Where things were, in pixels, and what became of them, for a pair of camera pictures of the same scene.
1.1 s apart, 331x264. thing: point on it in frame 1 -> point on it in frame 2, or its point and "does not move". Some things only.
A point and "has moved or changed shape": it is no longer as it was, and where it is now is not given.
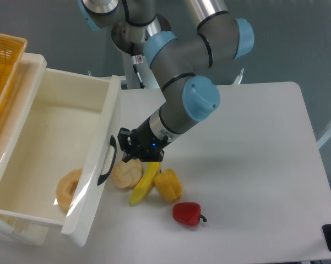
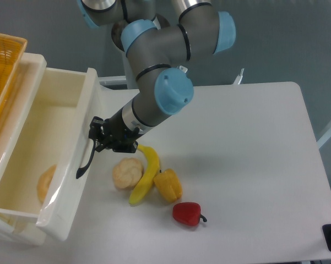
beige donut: x=66 y=187 -> x=44 y=181
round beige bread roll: x=127 y=175 does not move
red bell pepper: x=188 y=213 does not move
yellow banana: x=144 y=187 does not move
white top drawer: x=56 y=120 has moved or changed shape
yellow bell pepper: x=168 y=183 does not move
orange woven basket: x=6 y=54 does not move
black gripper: x=141 y=139 -> x=115 y=132
